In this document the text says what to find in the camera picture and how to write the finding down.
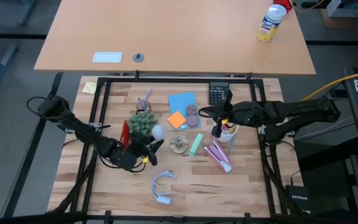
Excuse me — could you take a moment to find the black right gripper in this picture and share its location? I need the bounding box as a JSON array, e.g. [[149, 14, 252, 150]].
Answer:
[[212, 89, 264, 139]]

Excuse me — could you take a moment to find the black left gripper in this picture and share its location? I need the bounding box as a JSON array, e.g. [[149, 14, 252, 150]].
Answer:
[[109, 132, 165, 172]]

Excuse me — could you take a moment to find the white frosted lightbulb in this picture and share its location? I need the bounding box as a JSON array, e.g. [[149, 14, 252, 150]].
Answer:
[[151, 124, 167, 141]]

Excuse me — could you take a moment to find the black calculator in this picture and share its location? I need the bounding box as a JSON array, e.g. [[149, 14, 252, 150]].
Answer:
[[208, 81, 231, 106]]

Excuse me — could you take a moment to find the white ribbed cup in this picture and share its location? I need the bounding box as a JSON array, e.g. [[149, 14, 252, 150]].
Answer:
[[211, 119, 239, 144]]

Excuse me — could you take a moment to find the green artificial plant in pot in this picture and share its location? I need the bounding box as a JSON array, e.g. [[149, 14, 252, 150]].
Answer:
[[127, 111, 159, 137]]

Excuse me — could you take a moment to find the grey pen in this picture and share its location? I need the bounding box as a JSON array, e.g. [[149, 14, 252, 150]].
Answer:
[[227, 133, 236, 156]]

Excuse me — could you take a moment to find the orange sticky note pad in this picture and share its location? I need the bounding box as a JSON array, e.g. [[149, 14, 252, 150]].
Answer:
[[167, 111, 187, 130]]

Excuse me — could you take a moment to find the mint green eraser block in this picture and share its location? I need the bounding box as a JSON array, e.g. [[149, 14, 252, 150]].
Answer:
[[188, 133, 204, 157]]

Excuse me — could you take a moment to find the pink stapler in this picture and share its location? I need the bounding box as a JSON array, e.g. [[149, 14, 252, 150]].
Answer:
[[203, 138, 234, 174]]

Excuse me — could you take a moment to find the blue notebook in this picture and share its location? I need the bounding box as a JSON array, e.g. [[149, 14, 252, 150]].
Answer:
[[167, 91, 202, 131]]

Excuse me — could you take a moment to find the yellow sticky note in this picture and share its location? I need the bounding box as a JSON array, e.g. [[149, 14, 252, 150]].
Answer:
[[81, 81, 98, 95]]

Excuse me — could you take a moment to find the light wooden desk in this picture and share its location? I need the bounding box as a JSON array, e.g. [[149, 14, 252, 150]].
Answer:
[[33, 0, 317, 77]]

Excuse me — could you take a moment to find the white rectangular card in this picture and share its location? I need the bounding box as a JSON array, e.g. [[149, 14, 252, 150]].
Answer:
[[92, 51, 123, 63]]

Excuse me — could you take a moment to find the yellow disinfecting wipes canister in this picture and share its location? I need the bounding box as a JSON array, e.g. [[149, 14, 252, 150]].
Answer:
[[256, 4, 288, 43]]

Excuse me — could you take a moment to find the black network router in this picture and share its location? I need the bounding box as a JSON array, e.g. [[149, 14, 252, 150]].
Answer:
[[285, 184, 311, 214]]

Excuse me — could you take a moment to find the red box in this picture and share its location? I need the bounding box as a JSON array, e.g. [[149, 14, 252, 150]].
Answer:
[[273, 0, 293, 13]]

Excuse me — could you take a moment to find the white cardboard box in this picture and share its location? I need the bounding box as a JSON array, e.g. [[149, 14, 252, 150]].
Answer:
[[326, 0, 358, 19]]

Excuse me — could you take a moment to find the white coiled cable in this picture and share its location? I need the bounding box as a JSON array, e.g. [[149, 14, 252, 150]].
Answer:
[[150, 169, 179, 205]]

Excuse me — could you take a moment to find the black aluminium frame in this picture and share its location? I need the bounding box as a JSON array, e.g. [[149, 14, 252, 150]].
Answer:
[[47, 70, 310, 224]]

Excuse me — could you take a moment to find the black cable bundle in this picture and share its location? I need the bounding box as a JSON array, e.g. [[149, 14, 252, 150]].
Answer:
[[51, 149, 99, 215], [261, 152, 295, 215]]

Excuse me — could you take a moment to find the yellow cable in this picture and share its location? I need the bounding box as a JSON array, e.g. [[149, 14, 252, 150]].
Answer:
[[301, 68, 358, 102]]

